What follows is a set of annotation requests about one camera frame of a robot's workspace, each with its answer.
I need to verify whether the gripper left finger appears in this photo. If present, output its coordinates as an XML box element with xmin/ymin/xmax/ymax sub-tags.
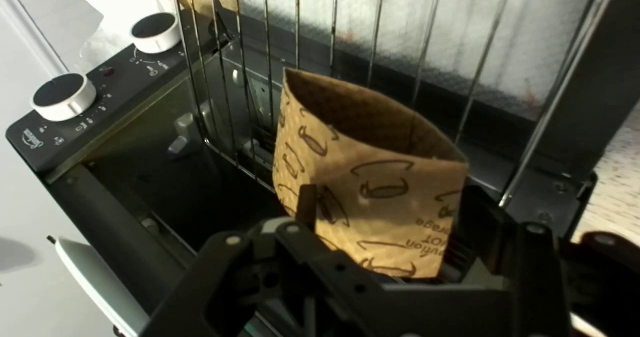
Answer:
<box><xmin>140</xmin><ymin>184</ymin><xmax>387</xmax><ymax>337</ymax></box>

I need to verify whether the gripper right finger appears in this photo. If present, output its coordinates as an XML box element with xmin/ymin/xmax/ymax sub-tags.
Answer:
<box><xmin>451</xmin><ymin>184</ymin><xmax>640</xmax><ymax>337</ymax></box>

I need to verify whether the brown paper pack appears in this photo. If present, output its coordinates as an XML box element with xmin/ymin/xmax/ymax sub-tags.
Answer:
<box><xmin>272</xmin><ymin>67</ymin><xmax>470</xmax><ymax>281</ymax></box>

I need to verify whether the black oven door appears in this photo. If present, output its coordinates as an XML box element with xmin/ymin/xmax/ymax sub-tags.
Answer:
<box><xmin>44</xmin><ymin>164</ymin><xmax>281</xmax><ymax>337</ymax></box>

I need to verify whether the black toaster oven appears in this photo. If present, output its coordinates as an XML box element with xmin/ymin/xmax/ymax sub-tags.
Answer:
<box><xmin>5</xmin><ymin>0</ymin><xmax>640</xmax><ymax>337</ymax></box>

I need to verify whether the white oven knob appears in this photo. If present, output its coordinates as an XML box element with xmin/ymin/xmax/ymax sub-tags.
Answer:
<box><xmin>30</xmin><ymin>72</ymin><xmax>97</xmax><ymax>122</ymax></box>
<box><xmin>129</xmin><ymin>11</ymin><xmax>182</xmax><ymax>55</ymax></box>

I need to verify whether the metal oven rack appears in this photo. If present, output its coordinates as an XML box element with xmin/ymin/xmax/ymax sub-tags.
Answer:
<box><xmin>169</xmin><ymin>0</ymin><xmax>623</xmax><ymax>209</ymax></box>

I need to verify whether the silver oven door handle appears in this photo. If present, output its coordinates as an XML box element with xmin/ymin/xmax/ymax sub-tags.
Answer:
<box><xmin>47</xmin><ymin>234</ymin><xmax>152</xmax><ymax>337</ymax></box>

